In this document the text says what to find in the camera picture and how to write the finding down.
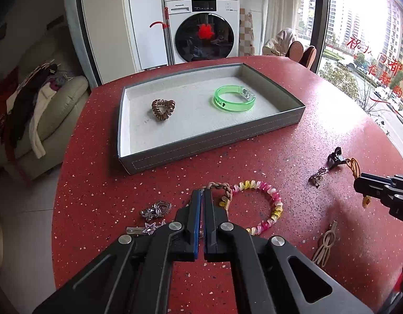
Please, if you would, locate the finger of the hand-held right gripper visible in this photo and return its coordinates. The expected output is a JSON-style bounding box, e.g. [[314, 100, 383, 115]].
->
[[383, 194, 403, 226], [354, 173, 403, 200]]

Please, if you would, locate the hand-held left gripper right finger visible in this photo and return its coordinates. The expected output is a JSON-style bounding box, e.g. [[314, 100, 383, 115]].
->
[[203, 189, 374, 314]]

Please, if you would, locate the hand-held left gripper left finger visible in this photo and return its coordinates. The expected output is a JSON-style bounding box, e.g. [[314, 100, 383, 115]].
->
[[33, 189, 202, 314]]

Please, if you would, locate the yellow cord charm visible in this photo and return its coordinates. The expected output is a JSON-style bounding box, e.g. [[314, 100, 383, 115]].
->
[[346, 158, 372, 207]]

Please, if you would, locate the brown braided hair tie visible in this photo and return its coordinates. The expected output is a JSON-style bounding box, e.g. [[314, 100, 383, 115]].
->
[[205, 182, 234, 209]]

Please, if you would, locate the silver heart hair clip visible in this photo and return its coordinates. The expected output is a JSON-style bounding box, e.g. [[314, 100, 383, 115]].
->
[[140, 201, 172, 220]]

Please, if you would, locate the black claw hair clip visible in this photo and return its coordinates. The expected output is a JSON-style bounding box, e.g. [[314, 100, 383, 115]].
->
[[327, 147, 345, 171]]

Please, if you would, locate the silver star hair clip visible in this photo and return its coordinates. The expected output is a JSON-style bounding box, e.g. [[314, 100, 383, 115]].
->
[[125, 220, 167, 237]]

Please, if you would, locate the pink yellow spiral hair tie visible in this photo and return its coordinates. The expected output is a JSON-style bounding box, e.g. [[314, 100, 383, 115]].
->
[[232, 180, 283, 236]]

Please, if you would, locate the wooden rabbit hair clip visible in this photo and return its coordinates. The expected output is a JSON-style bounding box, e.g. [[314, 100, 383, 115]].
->
[[312, 221, 339, 266]]

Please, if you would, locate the grey jewelry tray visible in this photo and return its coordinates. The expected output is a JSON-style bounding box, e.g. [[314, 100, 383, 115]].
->
[[117, 63, 307, 175]]

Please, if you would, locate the rhinestone hair clip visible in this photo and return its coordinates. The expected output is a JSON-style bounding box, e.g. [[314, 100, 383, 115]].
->
[[309, 167, 329, 188]]

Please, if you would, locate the brown chair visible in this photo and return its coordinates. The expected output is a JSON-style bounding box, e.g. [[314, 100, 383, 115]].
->
[[285, 41, 317, 70]]

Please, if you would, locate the beige cloth on chair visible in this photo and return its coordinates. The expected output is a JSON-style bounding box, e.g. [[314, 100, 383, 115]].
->
[[262, 28, 298, 57]]

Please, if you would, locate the beige sofa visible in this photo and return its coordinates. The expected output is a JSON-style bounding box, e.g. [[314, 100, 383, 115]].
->
[[0, 34, 91, 181]]

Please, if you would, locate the checkered cloth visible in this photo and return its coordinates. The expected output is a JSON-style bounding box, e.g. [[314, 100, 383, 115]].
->
[[239, 8, 256, 57]]

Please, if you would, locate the red plush ornament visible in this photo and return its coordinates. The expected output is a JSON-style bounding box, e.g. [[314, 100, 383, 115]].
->
[[198, 24, 216, 40]]

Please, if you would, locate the white cabinet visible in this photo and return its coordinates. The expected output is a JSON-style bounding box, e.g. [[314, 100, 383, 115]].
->
[[127, 0, 171, 71]]

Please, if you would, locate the white washing machine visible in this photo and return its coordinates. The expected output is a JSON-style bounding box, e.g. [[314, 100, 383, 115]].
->
[[163, 0, 240, 65]]

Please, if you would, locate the pile of clothes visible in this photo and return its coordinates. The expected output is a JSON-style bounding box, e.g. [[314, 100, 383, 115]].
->
[[0, 59, 73, 159]]

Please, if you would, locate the brown spiral hair tie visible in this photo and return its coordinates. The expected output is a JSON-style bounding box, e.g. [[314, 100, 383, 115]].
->
[[151, 99, 176, 123]]

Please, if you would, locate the green translucent bracelet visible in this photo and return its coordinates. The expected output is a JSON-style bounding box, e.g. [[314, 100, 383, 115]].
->
[[214, 85, 256, 113]]

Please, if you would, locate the red handled mop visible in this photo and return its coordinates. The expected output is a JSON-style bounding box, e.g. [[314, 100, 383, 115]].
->
[[150, 7, 176, 66]]

